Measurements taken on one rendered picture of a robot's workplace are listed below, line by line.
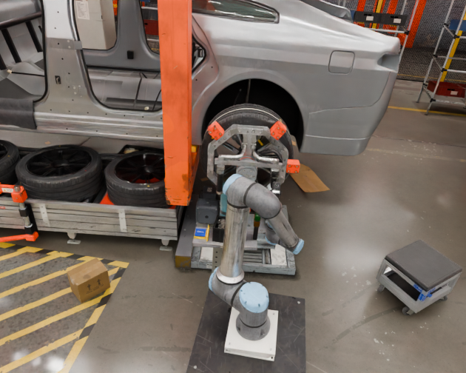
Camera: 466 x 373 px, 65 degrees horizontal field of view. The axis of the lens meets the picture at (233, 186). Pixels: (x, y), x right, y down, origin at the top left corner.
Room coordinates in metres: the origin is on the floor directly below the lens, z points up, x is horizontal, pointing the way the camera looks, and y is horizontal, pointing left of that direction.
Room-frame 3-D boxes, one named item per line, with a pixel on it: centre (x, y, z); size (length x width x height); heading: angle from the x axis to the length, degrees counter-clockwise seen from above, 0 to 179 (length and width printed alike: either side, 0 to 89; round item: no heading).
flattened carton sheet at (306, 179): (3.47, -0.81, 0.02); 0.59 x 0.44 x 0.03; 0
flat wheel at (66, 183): (2.61, 1.46, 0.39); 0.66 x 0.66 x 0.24
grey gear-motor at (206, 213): (2.46, 0.19, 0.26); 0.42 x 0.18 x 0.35; 0
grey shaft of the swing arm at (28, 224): (2.15, 1.56, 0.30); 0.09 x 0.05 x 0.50; 90
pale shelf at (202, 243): (1.88, 0.02, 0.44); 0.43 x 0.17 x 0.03; 90
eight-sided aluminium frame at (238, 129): (2.20, -0.08, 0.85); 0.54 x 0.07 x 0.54; 90
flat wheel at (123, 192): (2.62, 0.74, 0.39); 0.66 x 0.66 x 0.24
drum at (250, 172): (2.13, -0.08, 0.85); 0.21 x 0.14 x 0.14; 0
